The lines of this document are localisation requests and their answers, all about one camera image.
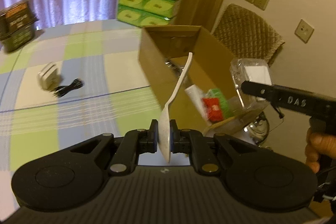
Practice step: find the white charger plug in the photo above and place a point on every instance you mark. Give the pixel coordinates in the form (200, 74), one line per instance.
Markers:
(49, 77)

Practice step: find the green white medicine box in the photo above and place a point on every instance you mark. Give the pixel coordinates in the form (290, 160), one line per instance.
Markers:
(223, 102)

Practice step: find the person right hand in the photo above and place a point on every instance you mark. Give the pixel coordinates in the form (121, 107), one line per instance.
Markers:
(319, 144)

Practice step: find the quilted brown chair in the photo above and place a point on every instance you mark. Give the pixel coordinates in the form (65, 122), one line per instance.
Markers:
(248, 35)

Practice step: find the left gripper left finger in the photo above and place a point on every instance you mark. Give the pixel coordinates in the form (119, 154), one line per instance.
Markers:
(148, 139)

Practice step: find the steel kettle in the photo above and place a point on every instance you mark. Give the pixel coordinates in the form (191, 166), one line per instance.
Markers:
(258, 130)

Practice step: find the silver foil pouch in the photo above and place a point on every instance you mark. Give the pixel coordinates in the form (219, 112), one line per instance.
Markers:
(176, 68)

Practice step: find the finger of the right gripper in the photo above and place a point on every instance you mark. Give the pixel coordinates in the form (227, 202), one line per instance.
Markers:
(263, 91)

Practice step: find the white adapter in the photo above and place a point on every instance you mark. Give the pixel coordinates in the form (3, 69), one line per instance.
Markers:
(253, 70)

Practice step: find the checked tablecloth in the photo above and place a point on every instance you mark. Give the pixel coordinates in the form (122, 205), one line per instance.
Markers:
(102, 89)

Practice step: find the red snack packet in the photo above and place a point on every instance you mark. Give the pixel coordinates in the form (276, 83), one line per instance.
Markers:
(213, 109)

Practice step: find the open cardboard box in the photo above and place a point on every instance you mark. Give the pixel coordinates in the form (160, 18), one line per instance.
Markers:
(210, 68)

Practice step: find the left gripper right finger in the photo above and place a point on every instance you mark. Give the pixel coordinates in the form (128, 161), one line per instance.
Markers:
(179, 141)

